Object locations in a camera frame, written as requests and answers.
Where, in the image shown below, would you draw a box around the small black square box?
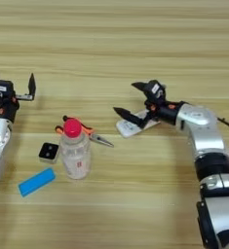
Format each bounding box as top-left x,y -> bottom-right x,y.
38,142 -> 60,164

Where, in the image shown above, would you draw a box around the white remote control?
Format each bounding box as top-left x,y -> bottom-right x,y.
115,108 -> 162,139

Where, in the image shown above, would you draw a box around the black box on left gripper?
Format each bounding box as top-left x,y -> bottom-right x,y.
0,79 -> 15,101

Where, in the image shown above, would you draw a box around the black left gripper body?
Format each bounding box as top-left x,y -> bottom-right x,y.
0,93 -> 36,124

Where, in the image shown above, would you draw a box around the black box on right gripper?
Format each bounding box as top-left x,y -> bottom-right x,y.
143,79 -> 168,105

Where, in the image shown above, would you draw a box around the blue rectangular block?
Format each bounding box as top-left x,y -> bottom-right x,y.
18,166 -> 57,198

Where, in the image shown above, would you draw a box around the clear bottle with red cap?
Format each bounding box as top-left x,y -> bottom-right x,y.
58,118 -> 92,180

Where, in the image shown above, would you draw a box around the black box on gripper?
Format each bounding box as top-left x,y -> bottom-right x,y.
0,79 -> 15,101
143,79 -> 168,105

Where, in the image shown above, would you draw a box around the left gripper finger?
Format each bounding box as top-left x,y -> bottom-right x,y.
27,72 -> 37,97

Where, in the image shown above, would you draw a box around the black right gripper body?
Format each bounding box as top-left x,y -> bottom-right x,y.
143,98 -> 188,125

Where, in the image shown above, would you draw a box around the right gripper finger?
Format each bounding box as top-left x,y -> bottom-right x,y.
112,106 -> 151,129
131,81 -> 149,92

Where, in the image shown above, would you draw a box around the orange black needle-nose pliers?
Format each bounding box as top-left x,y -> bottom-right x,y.
55,115 -> 115,149

